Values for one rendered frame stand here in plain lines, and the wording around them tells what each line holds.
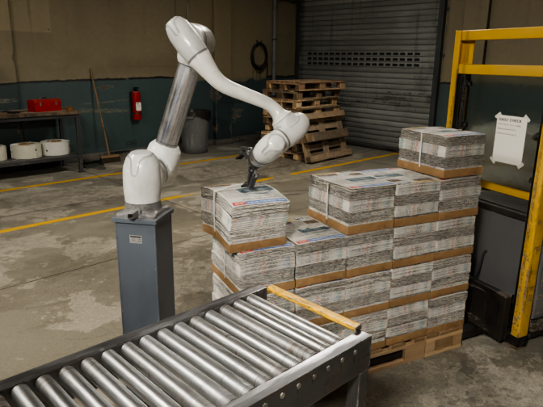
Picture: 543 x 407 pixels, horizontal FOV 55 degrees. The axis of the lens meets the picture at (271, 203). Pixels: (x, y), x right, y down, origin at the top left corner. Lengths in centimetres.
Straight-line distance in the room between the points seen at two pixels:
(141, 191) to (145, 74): 733
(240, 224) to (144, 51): 744
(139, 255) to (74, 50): 685
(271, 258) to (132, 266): 62
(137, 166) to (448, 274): 183
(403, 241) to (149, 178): 136
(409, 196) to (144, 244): 135
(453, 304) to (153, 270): 178
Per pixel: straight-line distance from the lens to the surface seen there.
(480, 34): 349
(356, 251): 267
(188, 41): 219
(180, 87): 238
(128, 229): 234
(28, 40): 873
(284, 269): 247
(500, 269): 366
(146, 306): 245
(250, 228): 233
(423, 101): 980
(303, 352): 168
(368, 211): 264
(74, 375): 164
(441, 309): 323
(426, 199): 286
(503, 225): 358
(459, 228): 309
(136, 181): 227
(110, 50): 924
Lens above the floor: 167
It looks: 16 degrees down
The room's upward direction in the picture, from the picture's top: 1 degrees clockwise
